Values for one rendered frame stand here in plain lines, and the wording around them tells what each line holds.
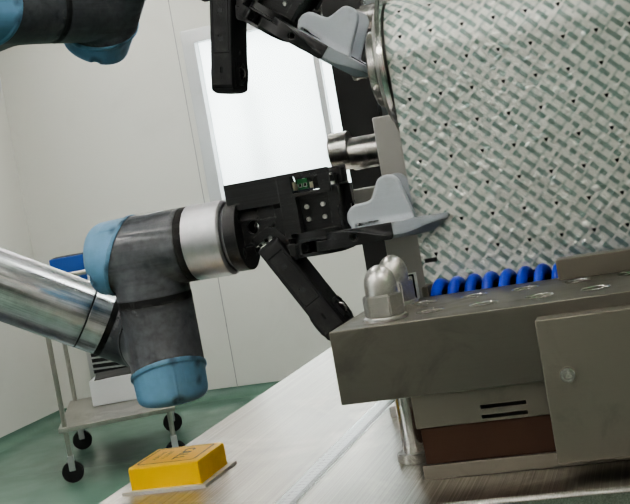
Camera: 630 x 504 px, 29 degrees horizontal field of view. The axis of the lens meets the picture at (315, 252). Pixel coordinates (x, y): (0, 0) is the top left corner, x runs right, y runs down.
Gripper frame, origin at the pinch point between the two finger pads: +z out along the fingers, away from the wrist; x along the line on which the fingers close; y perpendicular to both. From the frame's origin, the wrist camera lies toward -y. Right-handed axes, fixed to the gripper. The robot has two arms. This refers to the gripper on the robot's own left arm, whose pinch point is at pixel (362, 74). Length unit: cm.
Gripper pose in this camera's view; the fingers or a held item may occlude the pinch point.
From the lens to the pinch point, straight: 123.2
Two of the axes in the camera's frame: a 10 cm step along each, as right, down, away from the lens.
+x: 2.7, -0.9, 9.6
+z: 8.4, 5.1, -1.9
